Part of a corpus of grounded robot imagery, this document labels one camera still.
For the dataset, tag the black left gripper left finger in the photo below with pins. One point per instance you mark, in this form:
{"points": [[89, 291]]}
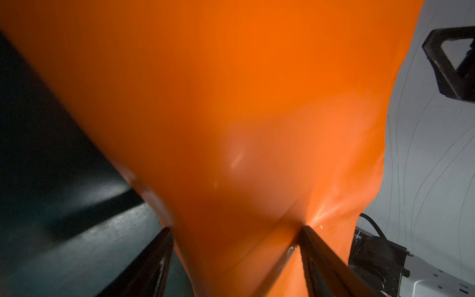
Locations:
{"points": [[147, 274]]}

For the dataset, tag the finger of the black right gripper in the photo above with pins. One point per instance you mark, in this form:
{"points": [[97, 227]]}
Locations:
{"points": [[457, 83]]}

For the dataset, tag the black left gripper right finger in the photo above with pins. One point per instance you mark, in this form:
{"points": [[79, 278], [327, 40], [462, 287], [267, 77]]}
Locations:
{"points": [[326, 275]]}

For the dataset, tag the orange wrapping paper sheet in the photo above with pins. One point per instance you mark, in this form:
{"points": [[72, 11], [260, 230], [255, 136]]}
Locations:
{"points": [[238, 122]]}

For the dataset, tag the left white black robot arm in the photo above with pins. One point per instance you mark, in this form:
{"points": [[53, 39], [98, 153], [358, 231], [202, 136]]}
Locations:
{"points": [[384, 266]]}

